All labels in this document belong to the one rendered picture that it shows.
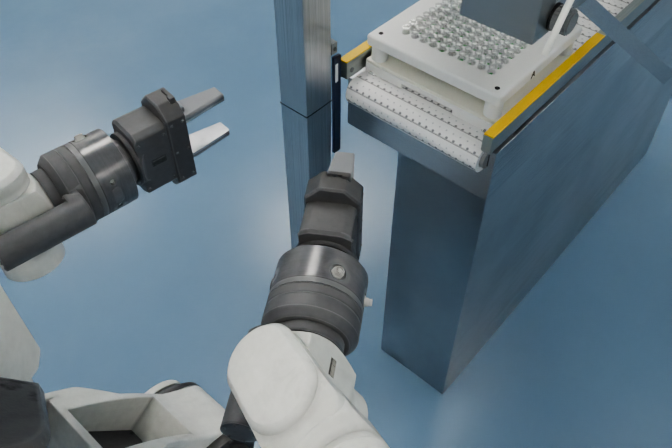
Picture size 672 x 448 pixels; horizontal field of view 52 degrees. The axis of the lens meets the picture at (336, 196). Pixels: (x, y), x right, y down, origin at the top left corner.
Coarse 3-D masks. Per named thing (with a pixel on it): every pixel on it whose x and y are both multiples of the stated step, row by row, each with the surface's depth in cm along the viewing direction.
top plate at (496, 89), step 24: (432, 0) 115; (384, 24) 110; (408, 24) 110; (384, 48) 107; (408, 48) 106; (432, 48) 106; (480, 48) 106; (528, 48) 106; (552, 48) 106; (432, 72) 103; (456, 72) 101; (480, 72) 101; (504, 72) 101; (528, 72) 101; (480, 96) 100; (504, 96) 98
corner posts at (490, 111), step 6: (372, 48) 110; (570, 48) 111; (372, 54) 111; (378, 54) 110; (384, 54) 110; (564, 54) 112; (378, 60) 111; (384, 60) 111; (486, 102) 100; (486, 108) 100; (492, 108) 100; (498, 108) 100; (486, 114) 101; (492, 114) 100; (498, 114) 101
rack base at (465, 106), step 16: (368, 64) 112; (384, 64) 110; (400, 64) 110; (560, 64) 111; (400, 80) 109; (416, 80) 108; (432, 80) 108; (432, 96) 106; (448, 96) 105; (464, 96) 105; (512, 96) 105; (464, 112) 103; (480, 112) 102; (480, 128) 103
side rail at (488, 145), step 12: (636, 0) 122; (648, 0) 124; (624, 12) 119; (636, 12) 122; (624, 24) 120; (600, 48) 116; (588, 60) 114; (576, 72) 112; (564, 84) 110; (540, 96) 104; (528, 108) 102; (516, 120) 100; (504, 132) 99; (492, 144) 98
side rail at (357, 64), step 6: (360, 54) 111; (366, 54) 112; (354, 60) 110; (360, 60) 112; (342, 66) 110; (348, 66) 110; (354, 66) 111; (360, 66) 112; (342, 72) 111; (348, 72) 110; (354, 72) 112; (348, 78) 111
